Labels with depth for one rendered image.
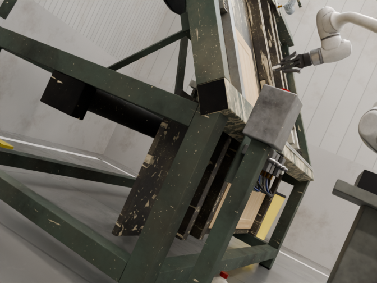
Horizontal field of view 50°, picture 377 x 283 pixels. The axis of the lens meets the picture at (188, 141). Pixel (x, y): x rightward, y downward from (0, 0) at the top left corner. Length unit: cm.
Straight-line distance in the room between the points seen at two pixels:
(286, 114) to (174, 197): 47
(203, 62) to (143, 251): 70
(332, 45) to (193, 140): 115
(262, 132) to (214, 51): 35
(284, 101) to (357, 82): 420
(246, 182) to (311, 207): 394
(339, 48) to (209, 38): 98
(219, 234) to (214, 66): 58
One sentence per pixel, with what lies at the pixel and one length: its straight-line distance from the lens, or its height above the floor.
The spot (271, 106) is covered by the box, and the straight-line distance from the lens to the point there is 134.
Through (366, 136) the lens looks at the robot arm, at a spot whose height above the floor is 93.
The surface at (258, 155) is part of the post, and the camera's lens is 134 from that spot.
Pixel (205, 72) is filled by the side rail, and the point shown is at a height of 90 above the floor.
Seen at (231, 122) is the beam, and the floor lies 79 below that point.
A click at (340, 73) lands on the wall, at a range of 554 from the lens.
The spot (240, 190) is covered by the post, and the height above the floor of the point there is 58.
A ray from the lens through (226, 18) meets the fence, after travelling 181.
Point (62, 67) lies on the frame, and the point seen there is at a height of 72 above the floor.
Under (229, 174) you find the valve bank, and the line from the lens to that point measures 161.
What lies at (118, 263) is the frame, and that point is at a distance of 151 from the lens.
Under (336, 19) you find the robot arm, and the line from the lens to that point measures 230.
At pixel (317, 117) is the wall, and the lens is 539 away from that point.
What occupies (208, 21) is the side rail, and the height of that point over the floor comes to 108.
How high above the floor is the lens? 64
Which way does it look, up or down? 1 degrees up
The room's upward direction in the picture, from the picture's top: 24 degrees clockwise
